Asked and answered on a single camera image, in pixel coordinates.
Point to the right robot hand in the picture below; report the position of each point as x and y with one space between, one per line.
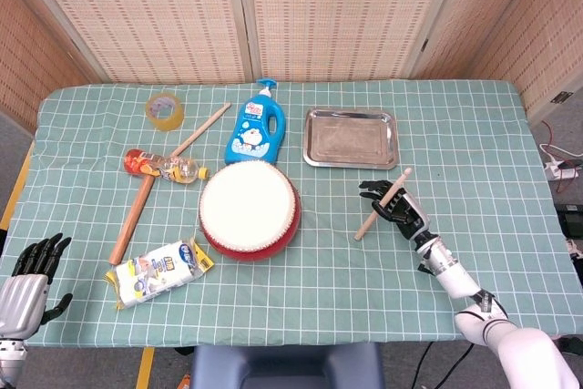
412 213

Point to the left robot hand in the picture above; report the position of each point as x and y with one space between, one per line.
23 298

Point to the wooden drumstick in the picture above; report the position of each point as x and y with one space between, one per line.
205 127
366 225

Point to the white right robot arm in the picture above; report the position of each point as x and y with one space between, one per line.
455 275

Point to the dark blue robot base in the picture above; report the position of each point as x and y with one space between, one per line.
287 368

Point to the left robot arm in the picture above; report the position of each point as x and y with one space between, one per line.
9 361

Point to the stainless steel tray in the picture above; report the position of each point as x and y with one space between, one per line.
348 138

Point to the green checkered tablecloth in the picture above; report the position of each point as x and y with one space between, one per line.
319 293

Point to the wooden rolling pin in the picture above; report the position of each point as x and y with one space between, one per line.
132 220

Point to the white bag rolls package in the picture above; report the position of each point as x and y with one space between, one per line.
155 275

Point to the white power strip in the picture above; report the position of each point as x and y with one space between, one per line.
562 172

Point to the black floor box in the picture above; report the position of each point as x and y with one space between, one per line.
571 220

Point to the red drum with white skin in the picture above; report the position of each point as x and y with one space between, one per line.
246 207

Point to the blue detergent bottle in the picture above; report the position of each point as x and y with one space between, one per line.
255 134

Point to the orange drink bottle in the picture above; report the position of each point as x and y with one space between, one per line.
168 168

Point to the yellow tape roll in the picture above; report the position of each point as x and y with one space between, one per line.
175 120

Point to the bamboo folding screen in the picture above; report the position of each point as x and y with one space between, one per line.
136 15

